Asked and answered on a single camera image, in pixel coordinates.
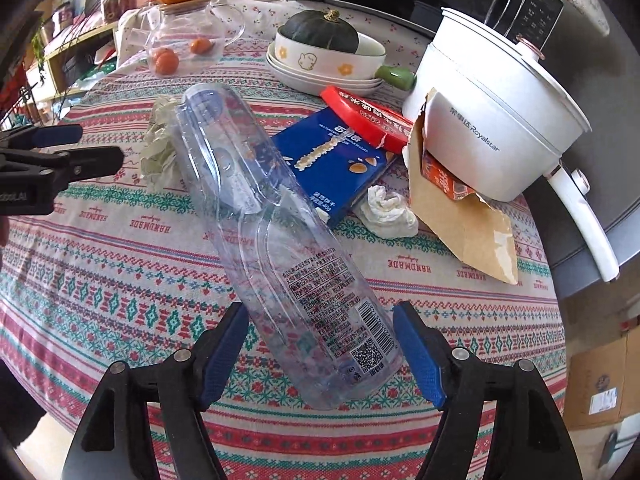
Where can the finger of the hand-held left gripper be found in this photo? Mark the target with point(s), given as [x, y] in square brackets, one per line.
[55, 135]
[95, 161]

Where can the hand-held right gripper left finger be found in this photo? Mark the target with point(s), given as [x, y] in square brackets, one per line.
[222, 360]

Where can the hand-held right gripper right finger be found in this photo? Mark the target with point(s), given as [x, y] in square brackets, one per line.
[420, 357]

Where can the clear plastic bottle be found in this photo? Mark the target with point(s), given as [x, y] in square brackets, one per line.
[280, 240]

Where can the crumpled pale wrapper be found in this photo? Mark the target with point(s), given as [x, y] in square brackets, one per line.
[160, 150]

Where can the wooden shelf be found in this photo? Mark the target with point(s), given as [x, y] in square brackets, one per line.
[75, 45]

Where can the patterned woven tablecloth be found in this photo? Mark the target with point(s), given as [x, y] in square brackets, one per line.
[125, 270]

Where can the small orange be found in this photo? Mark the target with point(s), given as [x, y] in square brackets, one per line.
[166, 61]
[200, 46]

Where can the torn brown cardboard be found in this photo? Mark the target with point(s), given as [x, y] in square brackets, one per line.
[460, 225]

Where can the crumpled white tissue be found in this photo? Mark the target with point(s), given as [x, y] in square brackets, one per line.
[387, 210]

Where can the glass teapot with bamboo lid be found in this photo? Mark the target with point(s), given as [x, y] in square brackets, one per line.
[195, 30]

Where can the brown cardboard box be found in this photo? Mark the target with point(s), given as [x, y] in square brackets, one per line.
[600, 385]

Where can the blue biscuit box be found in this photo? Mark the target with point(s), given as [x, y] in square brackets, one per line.
[345, 160]

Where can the stack of white bowls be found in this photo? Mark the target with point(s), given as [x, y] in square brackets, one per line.
[300, 82]

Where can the grey refrigerator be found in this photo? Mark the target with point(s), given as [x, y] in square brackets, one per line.
[595, 200]

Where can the white flower print bowl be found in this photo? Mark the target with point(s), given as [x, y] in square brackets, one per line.
[320, 62]

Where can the white electric cooking pot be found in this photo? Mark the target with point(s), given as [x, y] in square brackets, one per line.
[500, 125]

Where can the red box lid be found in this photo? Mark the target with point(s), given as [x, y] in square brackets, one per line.
[370, 115]

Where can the green kabocha squash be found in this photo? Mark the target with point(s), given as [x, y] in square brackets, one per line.
[322, 32]

